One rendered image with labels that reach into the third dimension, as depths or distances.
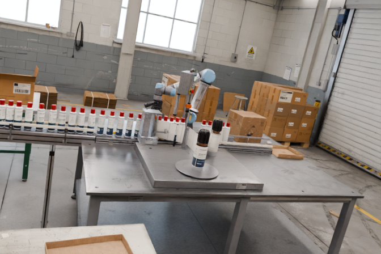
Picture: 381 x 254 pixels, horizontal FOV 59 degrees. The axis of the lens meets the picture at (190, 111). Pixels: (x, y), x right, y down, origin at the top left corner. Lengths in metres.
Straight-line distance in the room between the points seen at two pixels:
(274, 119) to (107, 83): 3.97
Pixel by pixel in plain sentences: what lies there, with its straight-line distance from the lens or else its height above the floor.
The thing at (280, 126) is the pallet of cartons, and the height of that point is 0.44.
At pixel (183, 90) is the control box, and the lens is 2.83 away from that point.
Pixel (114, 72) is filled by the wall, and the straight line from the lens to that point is 8.18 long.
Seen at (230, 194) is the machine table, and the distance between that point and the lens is 2.28.
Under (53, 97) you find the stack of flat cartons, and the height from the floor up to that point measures 0.23.
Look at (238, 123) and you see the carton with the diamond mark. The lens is 3.35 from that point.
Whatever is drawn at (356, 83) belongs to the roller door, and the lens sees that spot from 7.24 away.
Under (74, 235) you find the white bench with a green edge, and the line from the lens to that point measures 1.71.
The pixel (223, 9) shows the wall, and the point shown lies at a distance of 8.94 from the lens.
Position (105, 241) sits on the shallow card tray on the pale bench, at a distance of 1.68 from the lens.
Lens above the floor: 1.77
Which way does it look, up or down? 12 degrees down
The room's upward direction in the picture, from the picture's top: 11 degrees clockwise
